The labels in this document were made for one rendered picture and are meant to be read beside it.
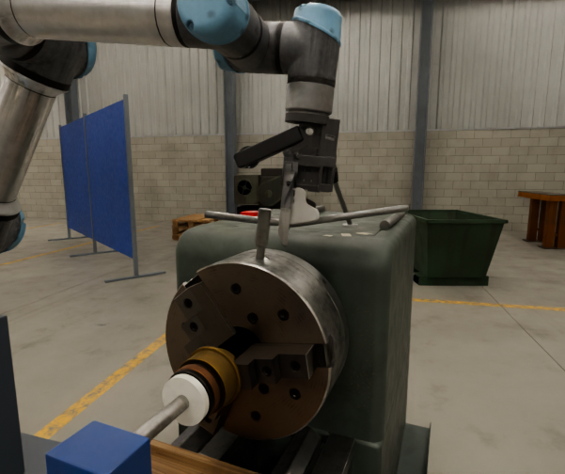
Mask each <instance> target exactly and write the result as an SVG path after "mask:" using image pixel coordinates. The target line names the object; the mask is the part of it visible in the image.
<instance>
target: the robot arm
mask: <svg viewBox="0 0 565 474"><path fill-rule="evenodd" d="M341 26H342V16H341V14H340V13H339V11H338V10H337V9H335V8H333V7H331V6H328V5H325V4H321V3H308V4H307V5H305V4H303V5H300V6H299V7H297V8H296V9H295V11H294V15H293V17H292V22H269V21H263V20H262V19H261V18H260V16H259V15H258V14H257V12H256V11H255V10H254V9H253V7H252V6H251V5H250V4H249V2H248V1H247V0H0V64H1V66H2V67H3V69H4V71H5V75H4V78H3V81H2V84H1V86H0V254H2V253H4V252H7V251H10V250H11V249H13V248H14V247H16V246H17V245H18V244H19V243H20V242H21V240H22V239H23V237H24V234H25V228H26V224H25V223H24V219H25V218H24V213H23V212H22V210H21V208H22V206H21V203H20V202H19V201H18V199H17V198H16V197H17V196H18V193H19V191H20V188H21V186H22V183H23V180H24V176H25V174H26V171H27V169H28V167H29V165H30V162H31V160H32V157H33V155H34V152H35V149H36V147H37V145H38V143H39V139H40V136H41V134H42V131H43V129H44V126H45V124H46V121H47V119H48V117H49V114H50V112H51V109H52V107H53V104H54V102H55V98H56V96H57V95H60V94H63V93H67V92H68V91H69V89H70V87H71V83H72V80H73V79H79V78H83V76H87V75H88V74H89V73H90V72H91V70H92V69H93V67H94V65H95V62H96V57H97V46H96V42H102V43H118V44H134V45H149V46H165V47H181V48H198V49H212V50H213V56H214V59H215V60H216V61H217V65H218V67H219V68H220V69H222V70H224V71H234V72H236V73H246V72H250V73H267V74H287V75H288V83H287V91H286V101H285V110H286V111H287V112H289V113H286V115H285V122H287V123H292V124H298V125H299V126H295V127H292V128H290V129H288V130H287V131H285V132H282V133H280V134H277V135H275V136H272V137H270V138H268V139H266V140H264V141H261V142H259V143H258V144H256V145H254V146H245V147H243V148H241V149H240V150H239V152H237V153H235V154H234V156H233V158H234V160H235V163H236V165H237V167H238V168H248V169H250V168H254V167H256V166H257V165H258V164H259V162H261V161H263V160H265V159H267V158H270V157H272V156H274V155H276V154H278V153H280V152H282V151H283V155H284V156H285V157H284V160H283V169H282V180H281V186H283V189H282V198H281V206H280V216H279V225H278V236H279V238H280V240H281V242H282V245H283V246H287V242H288V234H289V229H290V228H289V227H290V226H296V225H302V224H307V223H313V222H316V221H317V220H318V219H319V216H320V214H319V211H318V210H317V209H316V202H315V201H313V200H311V199H309V198H307V197H306V190H307V191H308V192H318V193H320V191H321V192H327V193H329V192H333V184H334V177H335V170H337V167H336V161H337V140H338V132H339V124H340V119H333V118H330V117H328V116H330V115H331V114H332V110H333V102H334V94H335V84H336V77H337V63H338V55H339V48H340V47H341V42H340V38H341ZM308 128H311V129H312V130H313V134H311V135H309V134H307V133H306V129H308ZM297 153H298V154H297ZM293 193H295V195H294V196H293Z"/></svg>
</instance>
